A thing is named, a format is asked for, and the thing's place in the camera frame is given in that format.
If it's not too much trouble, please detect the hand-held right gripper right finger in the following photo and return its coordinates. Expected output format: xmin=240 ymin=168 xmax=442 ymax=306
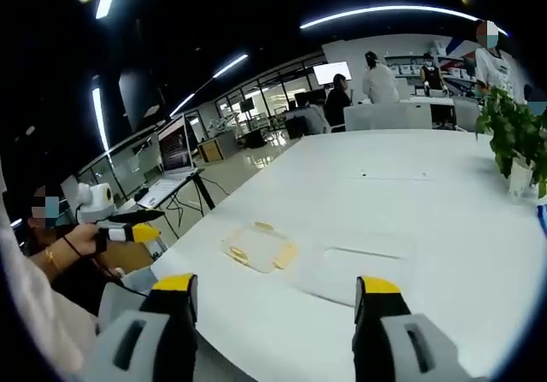
xmin=352 ymin=275 xmax=476 ymax=382

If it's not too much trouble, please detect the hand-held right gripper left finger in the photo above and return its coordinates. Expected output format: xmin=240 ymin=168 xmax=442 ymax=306
xmin=82 ymin=273 xmax=200 ymax=382

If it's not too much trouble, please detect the person's left hand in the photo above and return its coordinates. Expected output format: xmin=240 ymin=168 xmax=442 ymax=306
xmin=63 ymin=222 xmax=109 ymax=256

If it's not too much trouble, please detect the black-legged side table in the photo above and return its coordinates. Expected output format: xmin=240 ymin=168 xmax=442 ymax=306
xmin=135 ymin=167 xmax=216 ymax=230

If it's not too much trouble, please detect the open laptop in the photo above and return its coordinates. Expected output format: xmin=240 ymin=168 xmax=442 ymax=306
xmin=156 ymin=115 xmax=206 ymax=181

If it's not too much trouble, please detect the clear plastic box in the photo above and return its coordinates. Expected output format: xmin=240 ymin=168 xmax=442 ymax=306
xmin=297 ymin=235 xmax=418 ymax=309

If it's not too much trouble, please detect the wooden cabinet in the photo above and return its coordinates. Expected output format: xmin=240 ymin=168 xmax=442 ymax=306
xmin=197 ymin=137 xmax=226 ymax=163

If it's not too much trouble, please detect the person's white shirt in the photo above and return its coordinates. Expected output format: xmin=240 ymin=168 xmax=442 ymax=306
xmin=0 ymin=217 xmax=98 ymax=377

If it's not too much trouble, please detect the clear lid with yellow clips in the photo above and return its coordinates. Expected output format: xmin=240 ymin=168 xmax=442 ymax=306
xmin=221 ymin=220 xmax=299 ymax=274

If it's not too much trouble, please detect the blue striped object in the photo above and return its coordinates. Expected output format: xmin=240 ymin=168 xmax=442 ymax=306
xmin=535 ymin=203 xmax=547 ymax=238

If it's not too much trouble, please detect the white plant pot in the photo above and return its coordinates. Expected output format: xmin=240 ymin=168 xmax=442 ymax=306
xmin=507 ymin=156 xmax=536 ymax=198

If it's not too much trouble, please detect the green potted plant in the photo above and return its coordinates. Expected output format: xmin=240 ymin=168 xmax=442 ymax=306
xmin=474 ymin=85 xmax=547 ymax=199

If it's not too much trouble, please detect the white lit monitor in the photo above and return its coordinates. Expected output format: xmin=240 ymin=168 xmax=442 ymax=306
xmin=312 ymin=60 xmax=353 ymax=87

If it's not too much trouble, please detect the black cable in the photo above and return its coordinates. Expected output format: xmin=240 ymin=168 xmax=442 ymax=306
xmin=91 ymin=244 xmax=144 ymax=294

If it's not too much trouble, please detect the black hair tie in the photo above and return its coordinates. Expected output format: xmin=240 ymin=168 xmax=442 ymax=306
xmin=62 ymin=235 xmax=85 ymax=258

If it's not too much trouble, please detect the gold bracelet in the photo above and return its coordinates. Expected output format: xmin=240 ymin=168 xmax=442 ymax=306
xmin=44 ymin=247 xmax=62 ymax=271

